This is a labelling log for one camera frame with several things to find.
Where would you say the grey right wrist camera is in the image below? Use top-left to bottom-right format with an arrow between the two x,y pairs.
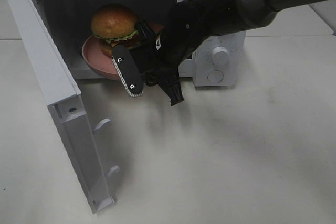
112,45 -> 143,97

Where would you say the white microwave door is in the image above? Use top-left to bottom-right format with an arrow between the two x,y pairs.
8,0 -> 116,213

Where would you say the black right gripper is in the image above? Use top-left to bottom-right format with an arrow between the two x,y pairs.
128,19 -> 184,106

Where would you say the white microwave oven body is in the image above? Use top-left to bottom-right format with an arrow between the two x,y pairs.
10,0 -> 257,88

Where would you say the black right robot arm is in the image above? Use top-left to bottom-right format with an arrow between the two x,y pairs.
112,0 -> 326,105

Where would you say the round white door-release button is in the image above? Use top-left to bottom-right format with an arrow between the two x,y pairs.
207,70 -> 224,83

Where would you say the white round knob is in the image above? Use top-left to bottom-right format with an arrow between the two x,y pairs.
211,47 -> 230,66

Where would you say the pink round plate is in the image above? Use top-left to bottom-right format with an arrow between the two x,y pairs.
81,23 -> 165,82

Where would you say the burger with lettuce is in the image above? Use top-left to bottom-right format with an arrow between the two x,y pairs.
90,4 -> 140,58

